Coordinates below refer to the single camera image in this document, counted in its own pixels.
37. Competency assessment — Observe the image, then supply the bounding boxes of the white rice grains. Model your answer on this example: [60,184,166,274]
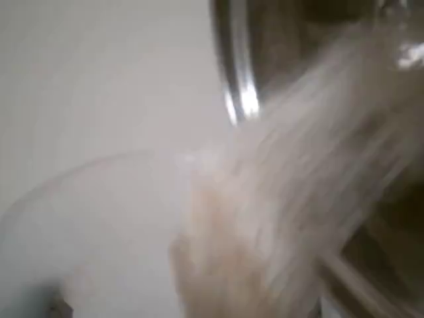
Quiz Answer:
[170,26,415,318]

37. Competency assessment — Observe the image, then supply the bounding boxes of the stainless steel inner pot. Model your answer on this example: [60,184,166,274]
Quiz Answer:
[210,0,424,318]

